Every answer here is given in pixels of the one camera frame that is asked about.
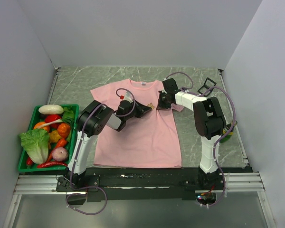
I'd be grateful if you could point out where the yellow pepper toy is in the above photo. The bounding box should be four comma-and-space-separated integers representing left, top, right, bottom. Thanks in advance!
49, 130, 62, 143

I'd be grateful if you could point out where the red tomato toy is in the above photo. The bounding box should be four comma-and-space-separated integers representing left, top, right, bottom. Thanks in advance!
44, 114, 61, 129

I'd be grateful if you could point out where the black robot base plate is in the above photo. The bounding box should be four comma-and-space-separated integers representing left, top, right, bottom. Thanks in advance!
56, 168, 224, 202

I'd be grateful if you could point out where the green lettuce toy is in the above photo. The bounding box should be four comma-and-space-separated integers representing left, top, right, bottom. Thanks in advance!
19, 129, 49, 164

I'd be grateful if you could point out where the pink t-shirt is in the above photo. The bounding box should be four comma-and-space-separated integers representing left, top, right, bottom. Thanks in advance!
91, 79, 182, 168

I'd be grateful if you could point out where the white radish toy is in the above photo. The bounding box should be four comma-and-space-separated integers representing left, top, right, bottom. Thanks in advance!
38, 104, 64, 115

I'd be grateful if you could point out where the orange fruit toy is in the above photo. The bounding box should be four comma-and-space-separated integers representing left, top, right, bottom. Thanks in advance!
33, 122, 50, 133

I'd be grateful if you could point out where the orange carrot toy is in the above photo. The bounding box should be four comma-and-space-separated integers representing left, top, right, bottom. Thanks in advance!
46, 122, 72, 162

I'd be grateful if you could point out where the green plastic crate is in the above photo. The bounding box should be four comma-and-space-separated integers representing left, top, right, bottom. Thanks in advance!
18, 104, 79, 173

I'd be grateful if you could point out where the green glass bottle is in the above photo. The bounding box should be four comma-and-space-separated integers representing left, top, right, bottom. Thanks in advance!
220, 120, 238, 143

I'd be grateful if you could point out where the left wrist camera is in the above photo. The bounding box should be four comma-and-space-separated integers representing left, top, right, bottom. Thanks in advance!
119, 92, 133, 103

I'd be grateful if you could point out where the aluminium table edge rail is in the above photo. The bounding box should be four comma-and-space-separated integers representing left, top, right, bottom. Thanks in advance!
47, 67, 61, 104

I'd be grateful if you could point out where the red chili pepper toy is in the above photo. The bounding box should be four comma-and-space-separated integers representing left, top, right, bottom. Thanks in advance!
26, 157, 67, 169

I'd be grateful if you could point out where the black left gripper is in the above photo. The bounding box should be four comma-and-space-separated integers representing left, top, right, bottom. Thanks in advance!
125, 99, 152, 121

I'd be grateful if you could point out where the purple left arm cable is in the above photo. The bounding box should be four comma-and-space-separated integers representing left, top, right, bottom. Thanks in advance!
66, 88, 136, 216

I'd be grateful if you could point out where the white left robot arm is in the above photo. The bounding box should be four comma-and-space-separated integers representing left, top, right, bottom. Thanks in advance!
64, 100, 152, 191

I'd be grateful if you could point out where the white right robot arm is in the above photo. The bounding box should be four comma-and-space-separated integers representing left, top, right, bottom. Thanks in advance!
157, 78, 226, 189

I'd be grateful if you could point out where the purple onion toy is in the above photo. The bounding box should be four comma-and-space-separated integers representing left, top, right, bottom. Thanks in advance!
52, 147, 69, 162

